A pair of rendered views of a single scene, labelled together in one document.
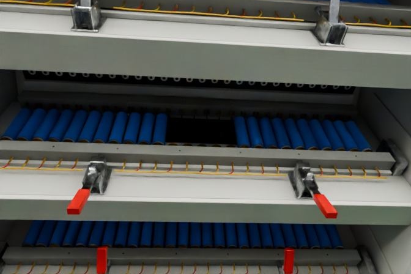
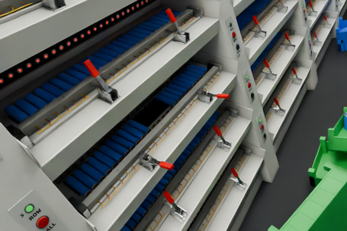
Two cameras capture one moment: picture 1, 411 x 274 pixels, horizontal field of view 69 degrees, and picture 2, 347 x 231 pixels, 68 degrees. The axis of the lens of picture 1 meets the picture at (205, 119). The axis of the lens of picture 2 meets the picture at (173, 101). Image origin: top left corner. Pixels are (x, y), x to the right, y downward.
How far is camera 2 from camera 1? 0.40 m
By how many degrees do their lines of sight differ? 35
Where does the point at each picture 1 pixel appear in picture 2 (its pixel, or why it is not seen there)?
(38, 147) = (112, 176)
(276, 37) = (169, 51)
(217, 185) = (184, 123)
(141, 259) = (174, 186)
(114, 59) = (131, 102)
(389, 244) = (233, 97)
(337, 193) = (215, 92)
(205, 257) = (191, 161)
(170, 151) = (159, 127)
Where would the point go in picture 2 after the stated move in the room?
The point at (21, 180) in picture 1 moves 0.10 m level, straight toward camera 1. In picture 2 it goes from (122, 195) to (164, 187)
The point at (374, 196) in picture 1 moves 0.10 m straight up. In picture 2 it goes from (224, 83) to (214, 55)
